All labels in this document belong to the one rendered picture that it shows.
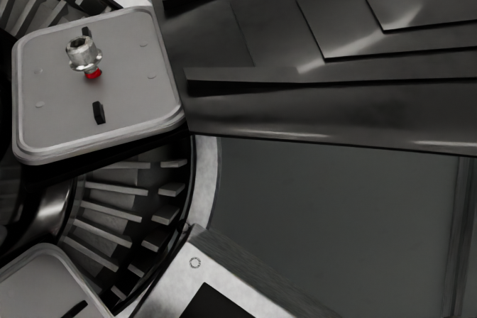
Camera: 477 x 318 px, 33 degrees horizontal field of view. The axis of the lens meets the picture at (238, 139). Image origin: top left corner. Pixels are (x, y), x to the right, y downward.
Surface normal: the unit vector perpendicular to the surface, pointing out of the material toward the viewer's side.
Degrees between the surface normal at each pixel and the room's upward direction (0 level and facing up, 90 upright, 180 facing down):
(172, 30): 4
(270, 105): 9
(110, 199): 52
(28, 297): 44
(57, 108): 4
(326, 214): 90
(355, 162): 90
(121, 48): 4
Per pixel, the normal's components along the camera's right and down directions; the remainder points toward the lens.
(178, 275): 0.00, 0.00
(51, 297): 0.61, -0.47
